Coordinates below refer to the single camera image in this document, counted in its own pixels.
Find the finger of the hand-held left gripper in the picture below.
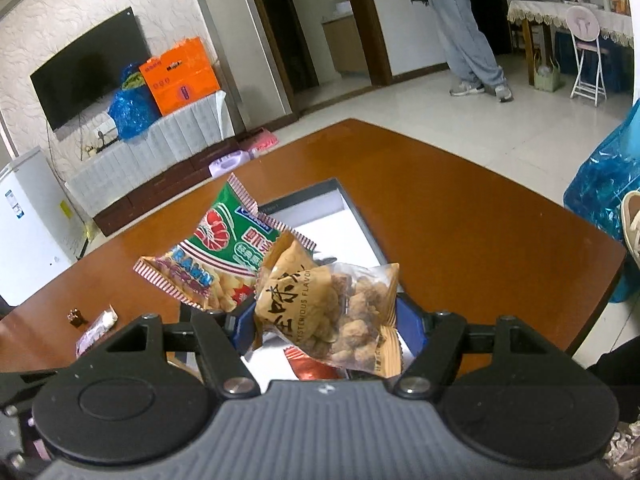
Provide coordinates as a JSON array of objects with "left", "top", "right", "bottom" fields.
[{"left": 0, "top": 367, "right": 58, "bottom": 408}]

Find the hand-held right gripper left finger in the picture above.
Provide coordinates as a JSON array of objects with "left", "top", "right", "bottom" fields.
[{"left": 102, "top": 304, "right": 262, "bottom": 400}]

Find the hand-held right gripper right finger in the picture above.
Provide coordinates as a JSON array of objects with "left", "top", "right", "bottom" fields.
[{"left": 390, "top": 294, "right": 551, "bottom": 401}]

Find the orange snack packet clear window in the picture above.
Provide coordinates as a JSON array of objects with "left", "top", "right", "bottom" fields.
[{"left": 282, "top": 346, "right": 346, "bottom": 381}]

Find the tan nut snack packet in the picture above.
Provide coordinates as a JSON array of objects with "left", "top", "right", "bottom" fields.
[{"left": 252, "top": 239, "right": 401, "bottom": 378}]

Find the grey box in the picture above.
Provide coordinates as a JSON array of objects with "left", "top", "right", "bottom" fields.
[{"left": 240, "top": 176, "right": 408, "bottom": 381}]

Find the clear packet purple candy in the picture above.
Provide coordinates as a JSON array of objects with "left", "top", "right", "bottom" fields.
[{"left": 75, "top": 308, "right": 119, "bottom": 358}]

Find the green prawn cracker bag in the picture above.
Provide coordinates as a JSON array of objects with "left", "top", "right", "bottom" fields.
[{"left": 134, "top": 172, "right": 318, "bottom": 311}]

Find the white freezer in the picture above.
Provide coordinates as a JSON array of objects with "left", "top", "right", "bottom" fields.
[{"left": 0, "top": 146, "right": 86, "bottom": 306}]

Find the dark wooden tv cabinet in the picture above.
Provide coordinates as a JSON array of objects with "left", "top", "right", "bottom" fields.
[{"left": 92, "top": 132, "right": 266, "bottom": 237}]

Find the purple plastic bottle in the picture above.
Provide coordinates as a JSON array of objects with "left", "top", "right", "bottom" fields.
[{"left": 208, "top": 149, "right": 256, "bottom": 178}]

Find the white quilted cabinet cover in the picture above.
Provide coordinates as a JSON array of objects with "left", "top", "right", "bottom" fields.
[{"left": 65, "top": 91, "right": 237, "bottom": 218}]

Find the dark cloth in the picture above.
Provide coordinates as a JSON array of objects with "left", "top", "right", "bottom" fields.
[{"left": 587, "top": 345, "right": 640, "bottom": 386}]

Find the white power strip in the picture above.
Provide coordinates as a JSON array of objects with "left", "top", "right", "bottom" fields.
[{"left": 85, "top": 127, "right": 118, "bottom": 153}]

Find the light blue plastic bag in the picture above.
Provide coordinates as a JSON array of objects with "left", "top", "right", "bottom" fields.
[{"left": 563, "top": 100, "right": 640, "bottom": 303}]

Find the beige sneaker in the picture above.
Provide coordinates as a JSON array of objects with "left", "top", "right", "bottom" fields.
[{"left": 621, "top": 191, "right": 640, "bottom": 268}]

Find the dark blue plastic bag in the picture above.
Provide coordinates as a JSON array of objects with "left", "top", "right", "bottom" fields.
[{"left": 108, "top": 61, "right": 162, "bottom": 142}]

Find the floral cloth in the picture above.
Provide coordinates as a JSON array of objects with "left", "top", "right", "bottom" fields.
[{"left": 602, "top": 422, "right": 640, "bottom": 480}]

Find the orange cardboard box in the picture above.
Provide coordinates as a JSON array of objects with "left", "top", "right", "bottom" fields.
[{"left": 139, "top": 36, "right": 222, "bottom": 117}]

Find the green basket bag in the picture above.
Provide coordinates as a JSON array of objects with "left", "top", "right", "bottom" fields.
[{"left": 533, "top": 52, "right": 562, "bottom": 92}]

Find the light wooden cupboard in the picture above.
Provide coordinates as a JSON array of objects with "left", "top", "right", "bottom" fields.
[{"left": 322, "top": 12, "right": 368, "bottom": 78}]

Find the black television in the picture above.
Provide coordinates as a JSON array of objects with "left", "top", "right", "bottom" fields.
[{"left": 30, "top": 6, "right": 152, "bottom": 131}]

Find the blue crate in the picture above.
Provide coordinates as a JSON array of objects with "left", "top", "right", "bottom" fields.
[{"left": 555, "top": 32, "right": 626, "bottom": 78}]

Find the table with lace cloth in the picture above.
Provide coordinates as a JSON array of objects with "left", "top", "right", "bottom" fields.
[{"left": 507, "top": 0, "right": 636, "bottom": 93}]

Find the white folding chair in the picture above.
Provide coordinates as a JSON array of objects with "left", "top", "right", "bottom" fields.
[{"left": 565, "top": 5, "right": 608, "bottom": 107}]

